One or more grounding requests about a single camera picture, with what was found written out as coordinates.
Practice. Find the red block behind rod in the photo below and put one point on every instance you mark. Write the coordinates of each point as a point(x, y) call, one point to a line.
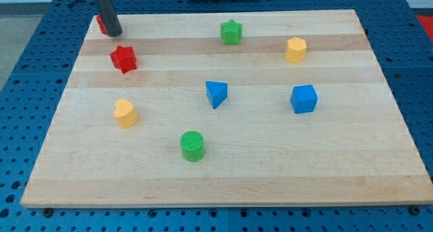
point(101, 24)

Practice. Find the yellow hexagon block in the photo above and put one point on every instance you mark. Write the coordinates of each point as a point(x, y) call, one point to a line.
point(295, 50)

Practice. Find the blue cube block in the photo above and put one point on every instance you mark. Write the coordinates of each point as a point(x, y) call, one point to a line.
point(303, 99)

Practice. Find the light wooden board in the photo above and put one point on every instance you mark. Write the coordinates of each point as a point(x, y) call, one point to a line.
point(354, 149)

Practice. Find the blue triangle block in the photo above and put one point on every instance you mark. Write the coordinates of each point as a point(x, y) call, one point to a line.
point(216, 93)

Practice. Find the red object at right edge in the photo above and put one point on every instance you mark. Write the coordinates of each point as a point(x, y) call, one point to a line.
point(427, 24)

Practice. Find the red star block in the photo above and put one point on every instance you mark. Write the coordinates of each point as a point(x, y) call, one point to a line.
point(124, 59)

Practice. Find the green star block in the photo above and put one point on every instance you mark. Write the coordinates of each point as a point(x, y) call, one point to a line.
point(231, 32)

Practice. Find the yellow heart block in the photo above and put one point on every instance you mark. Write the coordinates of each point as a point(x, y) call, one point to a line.
point(125, 113)

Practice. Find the green cylinder block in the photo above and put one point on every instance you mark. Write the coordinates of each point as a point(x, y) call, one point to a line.
point(192, 146)

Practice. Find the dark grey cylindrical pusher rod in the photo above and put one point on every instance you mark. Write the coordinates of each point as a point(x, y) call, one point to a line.
point(109, 17)

